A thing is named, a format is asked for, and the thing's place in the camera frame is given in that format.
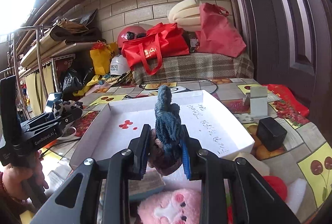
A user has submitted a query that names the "black white patterned cloth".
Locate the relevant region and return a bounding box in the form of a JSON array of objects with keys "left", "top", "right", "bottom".
[{"left": 52, "top": 100, "right": 83, "bottom": 120}]

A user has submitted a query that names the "white cardboard tray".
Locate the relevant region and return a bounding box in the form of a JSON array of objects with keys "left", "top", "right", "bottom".
[{"left": 69, "top": 89, "right": 256, "bottom": 170}]

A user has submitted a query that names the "white round-logo device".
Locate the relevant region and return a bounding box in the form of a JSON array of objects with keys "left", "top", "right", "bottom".
[{"left": 169, "top": 86, "right": 191, "bottom": 93}]

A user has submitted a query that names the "red helmet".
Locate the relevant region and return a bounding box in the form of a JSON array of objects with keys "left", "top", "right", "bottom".
[{"left": 117, "top": 25, "right": 146, "bottom": 48}]

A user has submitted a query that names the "yellow curtain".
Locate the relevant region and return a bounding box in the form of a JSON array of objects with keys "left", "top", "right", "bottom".
[{"left": 25, "top": 64, "right": 55, "bottom": 116}]

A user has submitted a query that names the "black cube box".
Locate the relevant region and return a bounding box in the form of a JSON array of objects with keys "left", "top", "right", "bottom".
[{"left": 256, "top": 117, "right": 287, "bottom": 152}]

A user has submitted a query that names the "metal shelf rack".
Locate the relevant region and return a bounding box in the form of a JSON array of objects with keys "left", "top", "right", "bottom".
[{"left": 17, "top": 27, "right": 95, "bottom": 109}]

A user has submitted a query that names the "dark wooden door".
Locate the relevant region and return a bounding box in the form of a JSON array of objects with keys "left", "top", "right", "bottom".
[{"left": 231, "top": 0, "right": 331, "bottom": 139}]

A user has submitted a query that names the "red sleeve forearm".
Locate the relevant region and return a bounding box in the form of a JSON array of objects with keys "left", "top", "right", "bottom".
[{"left": 0, "top": 172, "right": 28, "bottom": 224}]

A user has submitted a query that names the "white helmet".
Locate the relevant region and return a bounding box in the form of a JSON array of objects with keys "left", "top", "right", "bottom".
[{"left": 110, "top": 54, "right": 130, "bottom": 75}]

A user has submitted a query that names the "plaid covered bench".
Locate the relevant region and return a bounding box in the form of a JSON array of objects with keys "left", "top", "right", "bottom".
[{"left": 132, "top": 53, "right": 254, "bottom": 85}]

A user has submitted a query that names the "dark red fabric bag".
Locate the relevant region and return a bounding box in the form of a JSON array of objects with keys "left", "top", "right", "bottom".
[{"left": 196, "top": 3, "right": 247, "bottom": 58}]

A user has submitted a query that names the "red plush apple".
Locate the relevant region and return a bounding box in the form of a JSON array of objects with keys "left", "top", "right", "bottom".
[{"left": 263, "top": 176, "right": 288, "bottom": 201}]

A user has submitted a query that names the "black cable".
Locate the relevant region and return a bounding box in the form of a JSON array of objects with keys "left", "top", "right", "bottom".
[{"left": 138, "top": 76, "right": 218, "bottom": 96}]

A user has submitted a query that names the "black plastic bag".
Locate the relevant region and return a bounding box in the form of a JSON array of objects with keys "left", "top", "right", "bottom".
[{"left": 60, "top": 68, "right": 83, "bottom": 94}]

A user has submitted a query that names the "left hand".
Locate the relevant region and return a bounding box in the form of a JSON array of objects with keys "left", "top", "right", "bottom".
[{"left": 2, "top": 150, "right": 49, "bottom": 200}]

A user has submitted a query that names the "pink plush toy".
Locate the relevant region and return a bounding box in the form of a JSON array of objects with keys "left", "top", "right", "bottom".
[{"left": 137, "top": 189, "right": 201, "bottom": 223}]

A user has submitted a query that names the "brown bag on shelf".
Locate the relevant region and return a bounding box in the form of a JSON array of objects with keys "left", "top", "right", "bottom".
[{"left": 50, "top": 9, "right": 104, "bottom": 44}]

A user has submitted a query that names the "red tote bag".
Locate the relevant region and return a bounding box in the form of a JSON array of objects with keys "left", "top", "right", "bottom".
[{"left": 122, "top": 23, "right": 190, "bottom": 75}]

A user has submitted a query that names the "yellow paper bag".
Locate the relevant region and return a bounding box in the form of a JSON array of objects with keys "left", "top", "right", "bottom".
[{"left": 90, "top": 42, "right": 119, "bottom": 75}]

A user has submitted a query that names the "red packet on table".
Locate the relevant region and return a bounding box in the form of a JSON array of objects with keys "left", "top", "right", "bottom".
[{"left": 266, "top": 84, "right": 310, "bottom": 117}]

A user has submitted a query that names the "white foam strip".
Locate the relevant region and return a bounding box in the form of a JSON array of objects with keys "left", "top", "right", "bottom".
[{"left": 234, "top": 152, "right": 307, "bottom": 215}]

